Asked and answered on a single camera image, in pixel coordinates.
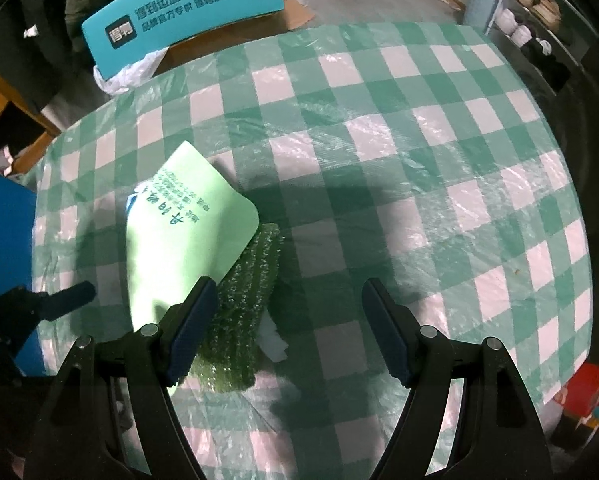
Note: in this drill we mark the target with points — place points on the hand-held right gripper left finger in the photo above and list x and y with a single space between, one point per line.
194 330

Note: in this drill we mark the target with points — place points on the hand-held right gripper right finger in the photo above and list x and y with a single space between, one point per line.
389 330

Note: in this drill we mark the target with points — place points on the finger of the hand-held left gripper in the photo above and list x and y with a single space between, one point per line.
72 294

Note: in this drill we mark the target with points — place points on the light green paper packet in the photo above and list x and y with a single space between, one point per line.
189 230

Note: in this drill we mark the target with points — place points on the green bubbly sponge cloth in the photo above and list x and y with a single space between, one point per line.
244 300

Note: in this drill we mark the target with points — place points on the white plastic bag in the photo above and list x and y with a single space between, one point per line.
124 77

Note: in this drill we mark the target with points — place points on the green checked tablecloth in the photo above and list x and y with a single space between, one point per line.
379 160

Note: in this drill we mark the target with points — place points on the large brown cardboard box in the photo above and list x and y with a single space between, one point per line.
229 42

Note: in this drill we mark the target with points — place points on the rows of shoes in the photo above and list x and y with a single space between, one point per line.
524 35

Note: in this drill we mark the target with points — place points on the grey shoe rack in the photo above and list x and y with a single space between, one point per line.
554 35

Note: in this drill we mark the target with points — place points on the teal cardboard box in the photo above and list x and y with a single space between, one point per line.
179 15

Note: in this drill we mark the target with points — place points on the black hanging jacket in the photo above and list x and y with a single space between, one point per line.
24 50

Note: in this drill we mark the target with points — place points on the red orange box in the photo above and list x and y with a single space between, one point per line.
589 392

